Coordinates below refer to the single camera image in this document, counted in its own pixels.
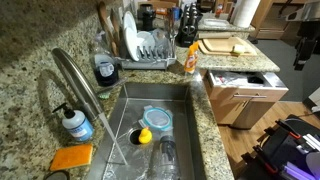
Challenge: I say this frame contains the black round object bottom edge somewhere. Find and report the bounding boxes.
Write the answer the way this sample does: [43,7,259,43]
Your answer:
[43,170,70,180]

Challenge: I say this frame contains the orange sponge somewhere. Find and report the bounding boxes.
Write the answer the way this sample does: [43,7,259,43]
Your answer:
[50,144,93,171]

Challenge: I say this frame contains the open wooden drawer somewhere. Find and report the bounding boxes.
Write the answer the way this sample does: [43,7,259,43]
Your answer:
[202,69,290,130]

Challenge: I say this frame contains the grey dish drying rack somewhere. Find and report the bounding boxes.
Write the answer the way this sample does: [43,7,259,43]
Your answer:
[117,29,177,70]

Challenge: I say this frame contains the green scrub pad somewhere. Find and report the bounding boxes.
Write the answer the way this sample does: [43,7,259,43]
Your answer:
[98,92,110,100]

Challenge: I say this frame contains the wooden cutting board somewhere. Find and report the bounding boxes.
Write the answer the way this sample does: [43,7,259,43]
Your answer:
[198,37,257,56]

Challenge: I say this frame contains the black tool case orange latches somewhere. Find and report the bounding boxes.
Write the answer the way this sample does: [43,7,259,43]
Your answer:
[237,115,320,180]

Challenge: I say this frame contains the yellow rubber duck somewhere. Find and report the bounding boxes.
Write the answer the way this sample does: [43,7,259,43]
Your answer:
[138,127,152,144]

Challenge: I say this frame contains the curved steel kitchen faucet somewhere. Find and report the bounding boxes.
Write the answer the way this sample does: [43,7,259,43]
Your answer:
[51,48,104,120]

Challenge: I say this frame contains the white paper towel roll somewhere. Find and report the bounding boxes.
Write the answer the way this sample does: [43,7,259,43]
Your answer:
[233,0,261,28]

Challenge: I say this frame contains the wooden spoon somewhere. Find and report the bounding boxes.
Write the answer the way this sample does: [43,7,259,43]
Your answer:
[98,1,119,56]

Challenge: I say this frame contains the clear glass jar in sink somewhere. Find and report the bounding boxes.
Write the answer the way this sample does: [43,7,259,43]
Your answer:
[156,135,180,180]

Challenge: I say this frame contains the orange spray bottle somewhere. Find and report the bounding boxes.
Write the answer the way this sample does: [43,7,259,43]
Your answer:
[184,42,199,74]

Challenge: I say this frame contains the stainless steel sink basin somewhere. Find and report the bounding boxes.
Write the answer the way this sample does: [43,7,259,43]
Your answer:
[87,83,205,180]

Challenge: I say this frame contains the round container lid teal rim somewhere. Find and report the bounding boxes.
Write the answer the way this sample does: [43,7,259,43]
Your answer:
[139,105,173,131]

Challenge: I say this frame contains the white plate in rack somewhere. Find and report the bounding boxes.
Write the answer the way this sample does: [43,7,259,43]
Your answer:
[124,27,139,61]

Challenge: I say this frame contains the soap pump bottle blue label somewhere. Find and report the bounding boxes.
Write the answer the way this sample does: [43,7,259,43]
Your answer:
[53,103,94,142]

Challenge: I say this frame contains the black knife block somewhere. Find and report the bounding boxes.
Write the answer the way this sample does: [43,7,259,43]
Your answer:
[178,2,203,47]

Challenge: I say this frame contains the yellow sponge on board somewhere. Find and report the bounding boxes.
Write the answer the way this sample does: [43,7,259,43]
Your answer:
[232,44,246,55]

